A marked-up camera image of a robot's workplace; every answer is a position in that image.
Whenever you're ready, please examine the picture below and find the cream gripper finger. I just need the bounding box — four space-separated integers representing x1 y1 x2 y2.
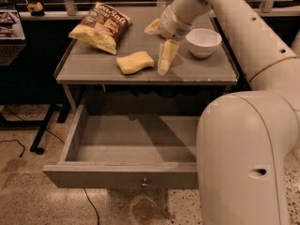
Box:
157 39 179 76
144 19 160 35

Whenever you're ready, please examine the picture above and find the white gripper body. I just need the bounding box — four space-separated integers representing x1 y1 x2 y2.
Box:
158 6 191 41

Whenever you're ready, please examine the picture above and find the yellow sponge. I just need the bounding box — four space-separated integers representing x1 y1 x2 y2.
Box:
116 51 154 75

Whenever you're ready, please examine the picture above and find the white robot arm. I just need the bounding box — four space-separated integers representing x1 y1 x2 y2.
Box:
158 0 300 225

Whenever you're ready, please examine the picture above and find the grey cabinet with top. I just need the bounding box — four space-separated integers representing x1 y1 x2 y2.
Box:
55 7 239 114

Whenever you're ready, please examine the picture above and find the open grey top drawer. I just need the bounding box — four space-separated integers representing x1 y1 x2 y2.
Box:
43 99 200 189

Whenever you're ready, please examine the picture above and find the metal drawer knob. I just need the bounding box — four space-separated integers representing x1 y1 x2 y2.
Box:
141 178 149 188

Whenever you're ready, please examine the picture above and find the white bowl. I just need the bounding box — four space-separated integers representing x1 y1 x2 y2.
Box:
186 28 222 58

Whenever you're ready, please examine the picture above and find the sea salt chip bag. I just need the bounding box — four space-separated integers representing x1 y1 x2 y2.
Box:
68 2 132 55

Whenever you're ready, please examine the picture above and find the small object on ledge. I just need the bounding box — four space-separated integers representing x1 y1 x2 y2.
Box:
26 2 44 16

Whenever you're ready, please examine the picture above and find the dark side desk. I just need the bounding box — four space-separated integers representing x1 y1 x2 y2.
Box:
0 3 70 155

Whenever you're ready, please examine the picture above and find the black cable under drawer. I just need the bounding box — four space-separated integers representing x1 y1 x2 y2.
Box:
83 188 101 225

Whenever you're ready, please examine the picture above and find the black floor cable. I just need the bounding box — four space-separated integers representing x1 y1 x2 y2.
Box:
0 139 26 158

